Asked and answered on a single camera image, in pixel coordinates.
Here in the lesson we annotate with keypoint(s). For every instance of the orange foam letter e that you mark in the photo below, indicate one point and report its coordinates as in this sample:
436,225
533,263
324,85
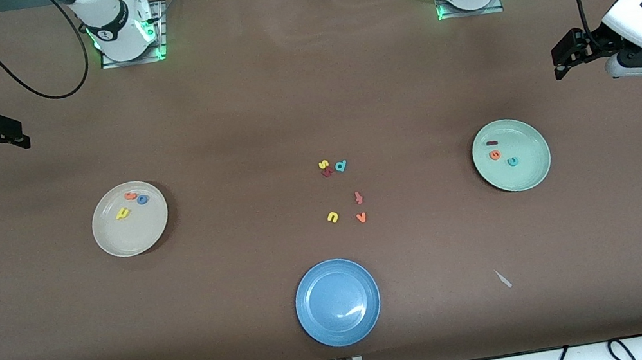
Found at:
494,155

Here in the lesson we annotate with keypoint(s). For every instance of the light green round plate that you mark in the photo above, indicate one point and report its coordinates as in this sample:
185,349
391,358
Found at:
529,174

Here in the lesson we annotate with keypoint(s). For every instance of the yellow foam letter h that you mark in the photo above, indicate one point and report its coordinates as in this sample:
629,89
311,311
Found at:
122,213

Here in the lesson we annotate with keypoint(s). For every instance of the teal foam letter d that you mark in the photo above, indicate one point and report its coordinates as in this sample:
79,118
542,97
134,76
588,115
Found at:
344,163

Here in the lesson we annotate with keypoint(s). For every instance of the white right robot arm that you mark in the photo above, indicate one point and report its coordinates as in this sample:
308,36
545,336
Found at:
112,26

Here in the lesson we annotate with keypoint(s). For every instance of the red foam letter f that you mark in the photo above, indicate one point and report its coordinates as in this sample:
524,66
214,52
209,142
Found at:
359,198

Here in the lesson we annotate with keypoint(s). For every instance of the dark red curly foam letter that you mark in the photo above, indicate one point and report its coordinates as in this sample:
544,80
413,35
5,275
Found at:
327,172

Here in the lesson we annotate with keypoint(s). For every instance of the teal foam letter c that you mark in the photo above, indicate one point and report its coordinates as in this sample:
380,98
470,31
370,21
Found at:
511,157

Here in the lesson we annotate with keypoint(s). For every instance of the yellow foam letter s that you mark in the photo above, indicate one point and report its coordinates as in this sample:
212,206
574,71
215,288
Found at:
323,164

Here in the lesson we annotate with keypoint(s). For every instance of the dark red foam letter l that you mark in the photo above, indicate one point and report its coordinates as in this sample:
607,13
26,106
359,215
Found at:
491,143

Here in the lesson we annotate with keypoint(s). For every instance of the orange foam letter r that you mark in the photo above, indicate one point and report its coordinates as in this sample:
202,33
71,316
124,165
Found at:
131,196

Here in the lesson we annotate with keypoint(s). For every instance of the yellow foam letter u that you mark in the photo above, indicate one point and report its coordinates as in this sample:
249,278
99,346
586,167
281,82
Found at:
334,215

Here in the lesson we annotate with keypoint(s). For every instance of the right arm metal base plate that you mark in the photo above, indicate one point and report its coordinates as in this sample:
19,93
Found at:
161,18

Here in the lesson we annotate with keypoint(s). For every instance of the blue round plate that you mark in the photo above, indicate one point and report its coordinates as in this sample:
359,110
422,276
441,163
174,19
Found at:
337,301

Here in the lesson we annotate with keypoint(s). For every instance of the small white paper scrap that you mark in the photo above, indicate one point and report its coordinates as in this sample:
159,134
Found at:
503,279

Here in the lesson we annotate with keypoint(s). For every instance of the orange foam letter v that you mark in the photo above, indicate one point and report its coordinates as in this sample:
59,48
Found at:
362,220

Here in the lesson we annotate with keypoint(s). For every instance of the blue foam letter o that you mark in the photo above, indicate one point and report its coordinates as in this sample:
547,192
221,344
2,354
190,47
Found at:
142,195

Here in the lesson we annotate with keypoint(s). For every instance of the brown table cover sheet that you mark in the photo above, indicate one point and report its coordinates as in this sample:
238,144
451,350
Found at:
57,315

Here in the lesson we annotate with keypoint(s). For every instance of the beige brown round plate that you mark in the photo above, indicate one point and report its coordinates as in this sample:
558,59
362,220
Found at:
134,234

